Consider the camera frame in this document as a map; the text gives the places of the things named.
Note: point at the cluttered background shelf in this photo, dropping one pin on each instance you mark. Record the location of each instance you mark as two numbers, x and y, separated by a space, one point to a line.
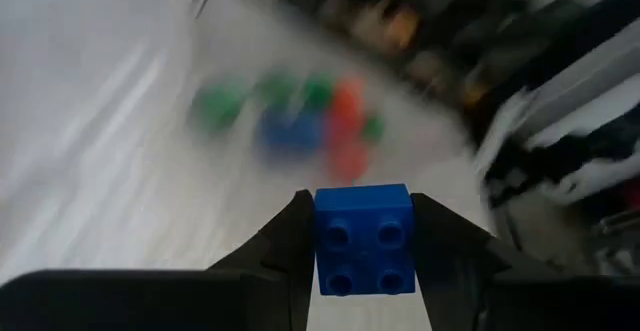
390 26

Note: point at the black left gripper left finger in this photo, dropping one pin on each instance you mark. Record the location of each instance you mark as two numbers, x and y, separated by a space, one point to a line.
270 281

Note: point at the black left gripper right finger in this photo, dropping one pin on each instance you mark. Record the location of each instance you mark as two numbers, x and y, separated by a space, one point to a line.
460 281

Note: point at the green cube block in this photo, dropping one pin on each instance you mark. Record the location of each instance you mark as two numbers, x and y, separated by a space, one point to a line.
317 92

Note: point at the grey metal frame rail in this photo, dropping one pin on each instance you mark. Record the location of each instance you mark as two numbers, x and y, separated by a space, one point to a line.
565 86

